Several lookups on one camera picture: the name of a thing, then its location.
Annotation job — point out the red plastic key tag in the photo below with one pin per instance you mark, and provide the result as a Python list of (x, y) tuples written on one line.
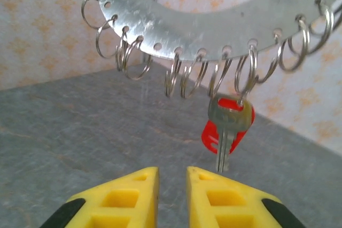
[(208, 134)]

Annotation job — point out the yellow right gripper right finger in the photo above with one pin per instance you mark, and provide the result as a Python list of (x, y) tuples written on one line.
[(227, 198)]

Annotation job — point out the silver metal key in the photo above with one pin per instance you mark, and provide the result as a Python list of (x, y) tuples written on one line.
[(223, 142)]

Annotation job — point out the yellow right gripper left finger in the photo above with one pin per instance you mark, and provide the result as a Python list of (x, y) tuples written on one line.
[(120, 198)]

